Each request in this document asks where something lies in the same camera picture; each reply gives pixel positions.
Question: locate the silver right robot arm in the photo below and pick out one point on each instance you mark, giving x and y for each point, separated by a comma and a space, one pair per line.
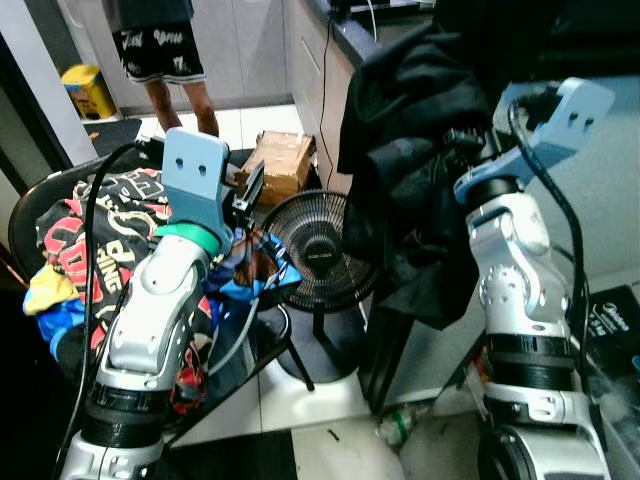
510, 270

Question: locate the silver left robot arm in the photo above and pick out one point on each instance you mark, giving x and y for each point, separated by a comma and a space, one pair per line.
160, 300

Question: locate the grey washing machine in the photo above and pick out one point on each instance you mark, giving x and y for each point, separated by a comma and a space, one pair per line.
612, 200

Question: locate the brown cardboard box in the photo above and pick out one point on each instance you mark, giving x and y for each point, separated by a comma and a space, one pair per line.
282, 160

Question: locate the blue patterned garment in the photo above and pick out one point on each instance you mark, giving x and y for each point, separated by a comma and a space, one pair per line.
255, 265

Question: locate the black standing fan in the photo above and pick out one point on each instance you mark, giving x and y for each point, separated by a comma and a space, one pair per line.
318, 250

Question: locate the black shelf unit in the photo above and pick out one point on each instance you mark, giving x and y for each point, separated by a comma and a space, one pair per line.
560, 35

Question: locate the red black printed garment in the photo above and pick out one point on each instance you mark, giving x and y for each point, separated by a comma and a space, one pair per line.
95, 240

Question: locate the dark kitchen countertop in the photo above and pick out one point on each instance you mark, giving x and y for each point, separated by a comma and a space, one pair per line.
365, 40

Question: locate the person in black shorts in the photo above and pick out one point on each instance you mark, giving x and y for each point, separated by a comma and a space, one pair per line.
160, 50

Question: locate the yellow plastic container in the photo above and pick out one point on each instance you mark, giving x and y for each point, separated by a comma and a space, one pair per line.
88, 92

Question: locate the yellow cloth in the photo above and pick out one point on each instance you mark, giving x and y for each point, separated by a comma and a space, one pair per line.
50, 290

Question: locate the clear plastic bottle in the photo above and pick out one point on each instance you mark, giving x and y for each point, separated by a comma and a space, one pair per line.
396, 426

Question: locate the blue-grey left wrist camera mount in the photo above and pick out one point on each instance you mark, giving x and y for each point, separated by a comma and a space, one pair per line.
195, 175

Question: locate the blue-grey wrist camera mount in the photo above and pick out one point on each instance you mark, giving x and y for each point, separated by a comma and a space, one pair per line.
195, 175
565, 120

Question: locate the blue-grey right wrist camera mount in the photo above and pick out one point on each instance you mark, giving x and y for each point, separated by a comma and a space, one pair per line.
565, 120

